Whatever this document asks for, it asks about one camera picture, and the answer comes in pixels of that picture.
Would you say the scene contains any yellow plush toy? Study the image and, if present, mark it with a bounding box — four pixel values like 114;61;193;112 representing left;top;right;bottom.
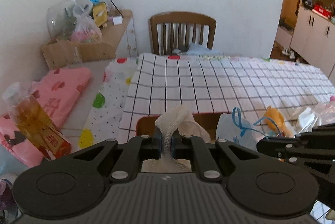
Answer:
263;106;294;138

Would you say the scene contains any orange liquid bottle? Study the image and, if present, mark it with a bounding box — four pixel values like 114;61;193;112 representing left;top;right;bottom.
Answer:
2;82;72;161

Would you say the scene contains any white polka dot cloth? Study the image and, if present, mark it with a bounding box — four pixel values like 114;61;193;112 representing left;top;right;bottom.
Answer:
78;53;309;150

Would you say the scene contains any pink folded cloth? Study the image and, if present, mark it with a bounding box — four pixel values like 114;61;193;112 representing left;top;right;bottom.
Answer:
1;67;92;168

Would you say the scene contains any brown wooden chair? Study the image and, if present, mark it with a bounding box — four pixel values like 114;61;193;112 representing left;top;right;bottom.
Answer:
149;11;217;56

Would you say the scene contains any white blue drawstring pouch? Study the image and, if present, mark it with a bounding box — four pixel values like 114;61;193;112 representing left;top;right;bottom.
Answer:
215;107;283;151

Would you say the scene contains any clear plastic bag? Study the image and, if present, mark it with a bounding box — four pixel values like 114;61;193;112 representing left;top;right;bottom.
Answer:
70;0;102;44

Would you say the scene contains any red tin box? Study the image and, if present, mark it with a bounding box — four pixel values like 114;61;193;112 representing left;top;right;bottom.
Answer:
136;112;229;143

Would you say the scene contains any black white checkered tablecloth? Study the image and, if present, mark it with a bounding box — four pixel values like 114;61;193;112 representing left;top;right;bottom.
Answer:
117;54;334;143

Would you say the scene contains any white mesh cloth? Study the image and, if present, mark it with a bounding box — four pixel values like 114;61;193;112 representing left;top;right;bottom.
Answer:
141;105;211;173

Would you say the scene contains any white cabinet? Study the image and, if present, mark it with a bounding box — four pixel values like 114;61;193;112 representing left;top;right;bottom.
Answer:
275;0;334;76

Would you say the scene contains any yellow toy clock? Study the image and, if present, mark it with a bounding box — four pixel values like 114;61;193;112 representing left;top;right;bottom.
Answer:
92;2;108;27

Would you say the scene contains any glass bowl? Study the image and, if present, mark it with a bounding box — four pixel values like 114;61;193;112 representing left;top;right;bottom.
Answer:
46;0;76;42

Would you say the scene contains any light blue cloth on chair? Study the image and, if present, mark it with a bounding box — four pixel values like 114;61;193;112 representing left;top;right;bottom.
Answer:
172;42;221;56

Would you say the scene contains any cardboard box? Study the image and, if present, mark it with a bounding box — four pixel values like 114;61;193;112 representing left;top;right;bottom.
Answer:
41;40;119;70

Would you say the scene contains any wooden side desk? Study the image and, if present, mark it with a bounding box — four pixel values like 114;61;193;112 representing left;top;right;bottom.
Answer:
102;9;139;60

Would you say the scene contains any small white box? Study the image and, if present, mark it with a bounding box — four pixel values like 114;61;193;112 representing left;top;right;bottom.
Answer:
112;16;123;25

